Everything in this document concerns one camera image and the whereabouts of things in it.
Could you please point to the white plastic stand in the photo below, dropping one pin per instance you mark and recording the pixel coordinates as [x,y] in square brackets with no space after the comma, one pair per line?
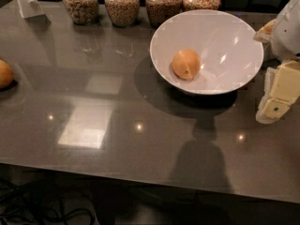
[30,8]

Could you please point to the orange at table edge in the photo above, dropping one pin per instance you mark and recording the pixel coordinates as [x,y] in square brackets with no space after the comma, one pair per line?
[6,74]

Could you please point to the white ceramic bowl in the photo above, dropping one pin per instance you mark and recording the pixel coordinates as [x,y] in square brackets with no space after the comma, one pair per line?
[230,57]

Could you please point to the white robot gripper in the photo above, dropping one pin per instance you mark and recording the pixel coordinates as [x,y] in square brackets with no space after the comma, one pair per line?
[288,35]

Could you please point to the orange in white bowl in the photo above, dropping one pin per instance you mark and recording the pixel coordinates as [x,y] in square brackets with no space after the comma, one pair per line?
[186,64]

